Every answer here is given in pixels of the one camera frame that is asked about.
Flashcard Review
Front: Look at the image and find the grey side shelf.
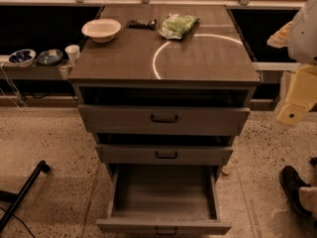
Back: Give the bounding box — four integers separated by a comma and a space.
0, 56, 73, 80

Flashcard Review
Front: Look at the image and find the grey drawer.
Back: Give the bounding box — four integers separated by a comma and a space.
79, 104, 250, 136
96, 144, 233, 166
97, 164, 231, 236

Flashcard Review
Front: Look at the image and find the bottom grey drawer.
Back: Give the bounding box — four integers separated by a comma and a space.
97, 164, 231, 236

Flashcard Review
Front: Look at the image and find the dark snack bar package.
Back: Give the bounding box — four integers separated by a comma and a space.
128, 19, 157, 30

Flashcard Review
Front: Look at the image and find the green jalapeno chip bag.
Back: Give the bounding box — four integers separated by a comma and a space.
158, 14, 200, 40

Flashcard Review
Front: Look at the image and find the dark blue bowl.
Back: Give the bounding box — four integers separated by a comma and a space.
37, 49, 63, 65

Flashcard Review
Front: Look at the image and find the black stand leg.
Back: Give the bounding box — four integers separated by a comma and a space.
0, 161, 51, 233

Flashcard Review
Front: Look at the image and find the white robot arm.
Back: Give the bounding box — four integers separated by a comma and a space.
266, 0, 317, 127

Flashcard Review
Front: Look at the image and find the blue patterned bowl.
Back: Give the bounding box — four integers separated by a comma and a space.
9, 49, 36, 67

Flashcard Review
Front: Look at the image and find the black shoe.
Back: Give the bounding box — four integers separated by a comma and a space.
279, 166, 312, 218

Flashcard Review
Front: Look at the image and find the grey drawer cabinet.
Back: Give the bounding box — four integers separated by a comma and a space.
67, 3, 262, 171

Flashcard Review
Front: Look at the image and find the white bowl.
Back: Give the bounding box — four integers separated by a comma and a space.
81, 19, 121, 43

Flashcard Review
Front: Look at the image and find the white paper cup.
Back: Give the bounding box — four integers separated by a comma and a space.
64, 45, 80, 63

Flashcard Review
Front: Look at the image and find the white cable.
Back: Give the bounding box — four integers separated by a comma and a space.
0, 62, 28, 109

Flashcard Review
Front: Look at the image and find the top grey drawer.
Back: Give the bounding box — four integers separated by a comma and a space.
79, 104, 250, 136

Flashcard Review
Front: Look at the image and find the middle grey drawer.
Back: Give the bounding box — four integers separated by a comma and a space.
96, 144, 233, 166

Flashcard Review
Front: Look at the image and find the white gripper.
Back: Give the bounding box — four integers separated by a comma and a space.
276, 65, 317, 127

